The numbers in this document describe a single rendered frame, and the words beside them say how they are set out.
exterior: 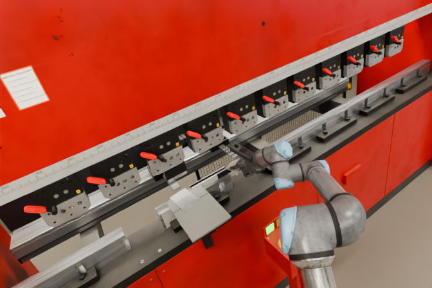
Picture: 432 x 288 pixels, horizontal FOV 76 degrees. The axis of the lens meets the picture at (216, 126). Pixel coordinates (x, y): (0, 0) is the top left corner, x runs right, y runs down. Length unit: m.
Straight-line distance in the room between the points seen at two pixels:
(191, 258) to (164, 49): 0.91
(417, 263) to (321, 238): 1.59
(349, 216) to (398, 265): 1.52
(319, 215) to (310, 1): 0.99
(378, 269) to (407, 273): 0.16
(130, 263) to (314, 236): 0.81
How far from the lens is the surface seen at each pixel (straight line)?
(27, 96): 0.99
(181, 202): 1.27
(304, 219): 0.79
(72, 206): 1.17
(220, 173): 1.37
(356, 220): 0.82
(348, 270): 2.21
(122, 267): 1.33
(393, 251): 2.36
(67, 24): 0.97
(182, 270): 1.40
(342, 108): 1.89
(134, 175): 1.14
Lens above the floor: 1.84
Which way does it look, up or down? 28 degrees down
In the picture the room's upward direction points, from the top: 13 degrees counter-clockwise
